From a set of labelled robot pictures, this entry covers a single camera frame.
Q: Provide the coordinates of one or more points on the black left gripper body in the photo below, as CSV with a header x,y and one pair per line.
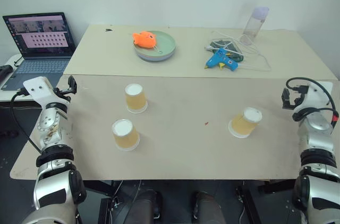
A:
x,y
62,93

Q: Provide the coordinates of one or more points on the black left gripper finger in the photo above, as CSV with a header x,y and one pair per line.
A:
x,y
75,86
70,83

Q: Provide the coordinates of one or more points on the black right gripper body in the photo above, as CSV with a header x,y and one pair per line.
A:
x,y
298,99

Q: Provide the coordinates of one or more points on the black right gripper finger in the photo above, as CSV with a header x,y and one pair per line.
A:
x,y
290,103
284,99

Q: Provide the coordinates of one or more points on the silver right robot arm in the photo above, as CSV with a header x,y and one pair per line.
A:
x,y
317,141

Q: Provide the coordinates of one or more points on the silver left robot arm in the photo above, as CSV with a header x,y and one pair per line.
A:
x,y
51,139

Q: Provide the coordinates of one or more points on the tan paper cup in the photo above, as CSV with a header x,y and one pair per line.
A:
x,y
245,123
125,136
135,98

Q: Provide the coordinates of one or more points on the grey open laptop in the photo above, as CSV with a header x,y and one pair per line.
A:
x,y
37,48

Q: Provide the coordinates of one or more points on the black object beside laptop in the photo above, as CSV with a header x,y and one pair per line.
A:
x,y
5,72

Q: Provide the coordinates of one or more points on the blue hot glue gun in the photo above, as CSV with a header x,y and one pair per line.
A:
x,y
221,60

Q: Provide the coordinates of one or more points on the clear bottle with lavender cap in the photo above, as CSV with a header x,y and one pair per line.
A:
x,y
254,26

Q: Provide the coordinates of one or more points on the green circuit board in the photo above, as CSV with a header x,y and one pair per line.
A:
x,y
225,46

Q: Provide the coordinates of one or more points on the pale blue plastic plate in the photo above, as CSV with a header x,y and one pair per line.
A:
x,y
154,59

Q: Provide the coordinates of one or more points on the orange plush fish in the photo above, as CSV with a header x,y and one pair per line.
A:
x,y
144,39

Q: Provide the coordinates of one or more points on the green plastic plate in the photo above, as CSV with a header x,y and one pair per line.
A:
x,y
166,43

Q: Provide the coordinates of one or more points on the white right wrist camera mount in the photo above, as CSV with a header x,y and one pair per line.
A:
x,y
317,95

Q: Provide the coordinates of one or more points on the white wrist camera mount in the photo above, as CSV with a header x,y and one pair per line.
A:
x,y
40,90
317,95

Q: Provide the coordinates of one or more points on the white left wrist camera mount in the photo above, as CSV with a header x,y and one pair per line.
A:
x,y
40,90

